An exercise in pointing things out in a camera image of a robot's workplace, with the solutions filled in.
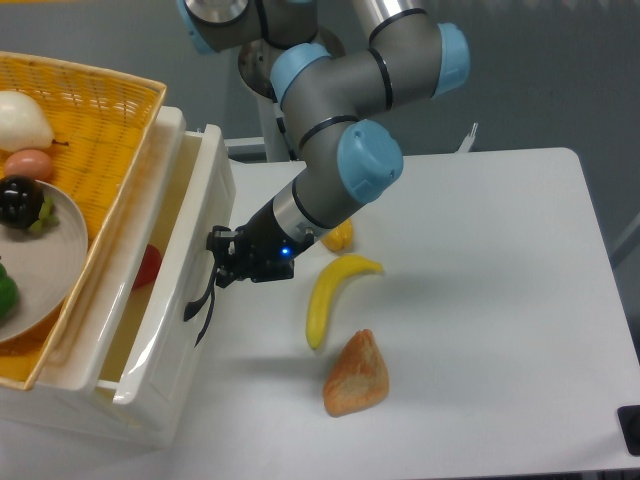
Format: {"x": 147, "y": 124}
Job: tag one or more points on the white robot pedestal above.
{"x": 274, "y": 144}

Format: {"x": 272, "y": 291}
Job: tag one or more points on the green toy pepper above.
{"x": 9, "y": 293}

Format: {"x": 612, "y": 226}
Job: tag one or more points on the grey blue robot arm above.
{"x": 328, "y": 104}

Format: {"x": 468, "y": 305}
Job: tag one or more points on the pink toy egg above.
{"x": 32, "y": 163}

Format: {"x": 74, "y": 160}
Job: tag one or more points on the red toy bell pepper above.
{"x": 149, "y": 267}

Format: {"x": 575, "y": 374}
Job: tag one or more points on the white toy pear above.
{"x": 24, "y": 124}

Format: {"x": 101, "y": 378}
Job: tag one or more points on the yellow woven basket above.
{"x": 101, "y": 119}

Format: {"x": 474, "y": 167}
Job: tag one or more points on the white drawer cabinet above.
{"x": 67, "y": 393}

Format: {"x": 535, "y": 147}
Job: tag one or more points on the black lower drawer handle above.
{"x": 208, "y": 316}

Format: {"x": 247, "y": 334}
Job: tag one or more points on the yellow toy banana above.
{"x": 325, "y": 288}

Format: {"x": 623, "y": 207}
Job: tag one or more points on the black corner object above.
{"x": 629, "y": 419}

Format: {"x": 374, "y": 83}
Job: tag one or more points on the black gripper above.
{"x": 260, "y": 250}

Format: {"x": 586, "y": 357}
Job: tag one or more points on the grey plate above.
{"x": 45, "y": 267}

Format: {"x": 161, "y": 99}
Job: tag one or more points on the toy pastry turnover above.
{"x": 359, "y": 378}

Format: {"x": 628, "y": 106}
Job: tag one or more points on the yellow toy bell pepper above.
{"x": 340, "y": 238}

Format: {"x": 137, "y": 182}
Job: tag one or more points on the black toy mangosteen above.
{"x": 25, "y": 206}

